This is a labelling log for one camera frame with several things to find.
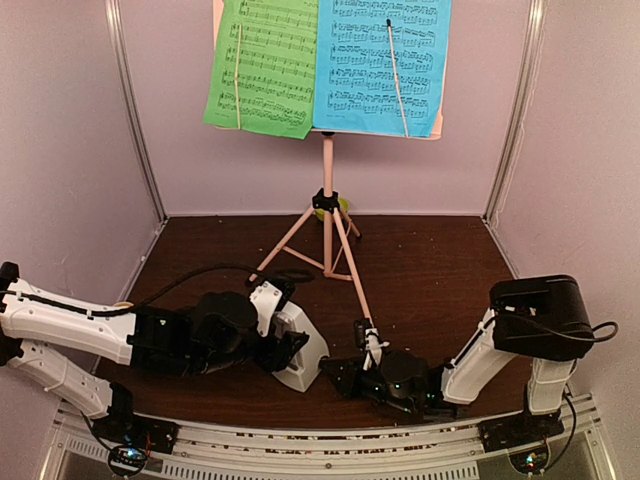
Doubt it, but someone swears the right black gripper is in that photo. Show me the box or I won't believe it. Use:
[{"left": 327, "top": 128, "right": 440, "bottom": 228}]
[{"left": 320, "top": 356, "right": 419, "bottom": 414}]

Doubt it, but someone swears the white metronome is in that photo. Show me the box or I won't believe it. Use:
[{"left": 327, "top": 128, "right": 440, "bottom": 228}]
[{"left": 271, "top": 301, "right": 330, "bottom": 393}]

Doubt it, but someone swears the pink folding music stand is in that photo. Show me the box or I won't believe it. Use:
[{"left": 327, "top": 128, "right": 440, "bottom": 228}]
[{"left": 212, "top": 0, "right": 446, "bottom": 331}]

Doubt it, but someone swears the green sheet music paper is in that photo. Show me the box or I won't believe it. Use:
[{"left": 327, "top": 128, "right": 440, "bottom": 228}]
[{"left": 203, "top": 0, "right": 318, "bottom": 140}]

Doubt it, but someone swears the blue sheet music paper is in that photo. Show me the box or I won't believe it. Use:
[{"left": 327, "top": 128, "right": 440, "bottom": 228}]
[{"left": 313, "top": 0, "right": 453, "bottom": 138}]

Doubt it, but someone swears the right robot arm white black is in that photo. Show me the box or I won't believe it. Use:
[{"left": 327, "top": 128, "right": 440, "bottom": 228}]
[{"left": 319, "top": 275, "right": 595, "bottom": 442}]

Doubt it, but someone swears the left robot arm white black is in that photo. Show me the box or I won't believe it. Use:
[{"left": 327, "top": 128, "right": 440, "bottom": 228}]
[{"left": 1, "top": 262, "right": 327, "bottom": 444}]

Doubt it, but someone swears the yellow-green plastic bowl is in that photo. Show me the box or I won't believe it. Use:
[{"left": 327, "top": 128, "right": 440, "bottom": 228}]
[{"left": 314, "top": 197, "right": 350, "bottom": 221}]

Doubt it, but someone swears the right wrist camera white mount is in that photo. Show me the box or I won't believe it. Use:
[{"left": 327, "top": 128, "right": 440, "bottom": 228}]
[{"left": 354, "top": 318, "right": 389, "bottom": 371}]

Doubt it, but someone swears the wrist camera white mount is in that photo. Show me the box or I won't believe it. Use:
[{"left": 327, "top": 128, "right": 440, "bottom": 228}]
[
  {"left": 249, "top": 279, "right": 295, "bottom": 338},
  {"left": 354, "top": 318, "right": 389, "bottom": 371}
]

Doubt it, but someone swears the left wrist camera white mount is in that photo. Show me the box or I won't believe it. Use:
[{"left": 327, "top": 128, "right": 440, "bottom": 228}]
[{"left": 249, "top": 279, "right": 295, "bottom": 338}]

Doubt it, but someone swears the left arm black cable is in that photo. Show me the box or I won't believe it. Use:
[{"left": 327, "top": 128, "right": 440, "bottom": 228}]
[{"left": 0, "top": 263, "right": 316, "bottom": 321}]

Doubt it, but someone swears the front aluminium rail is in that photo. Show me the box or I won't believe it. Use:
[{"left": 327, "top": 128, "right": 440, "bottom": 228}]
[{"left": 49, "top": 394, "right": 616, "bottom": 480}]

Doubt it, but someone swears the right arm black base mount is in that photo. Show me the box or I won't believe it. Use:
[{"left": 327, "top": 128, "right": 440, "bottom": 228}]
[{"left": 477, "top": 390, "right": 564, "bottom": 453}]

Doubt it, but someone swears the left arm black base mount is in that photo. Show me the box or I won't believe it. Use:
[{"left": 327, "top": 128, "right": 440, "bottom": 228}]
[{"left": 92, "top": 383, "right": 179, "bottom": 454}]

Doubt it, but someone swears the right aluminium corner post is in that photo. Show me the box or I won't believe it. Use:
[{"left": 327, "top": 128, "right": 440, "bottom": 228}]
[{"left": 484, "top": 0, "right": 547, "bottom": 225}]

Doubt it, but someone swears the aluminium corner post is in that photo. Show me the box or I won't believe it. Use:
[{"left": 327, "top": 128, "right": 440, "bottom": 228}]
[
  {"left": 484, "top": 0, "right": 547, "bottom": 225},
  {"left": 104, "top": 0, "right": 168, "bottom": 222}
]

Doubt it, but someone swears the left aluminium corner post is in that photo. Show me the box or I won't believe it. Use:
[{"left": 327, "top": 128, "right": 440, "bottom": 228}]
[{"left": 104, "top": 0, "right": 168, "bottom": 222}]

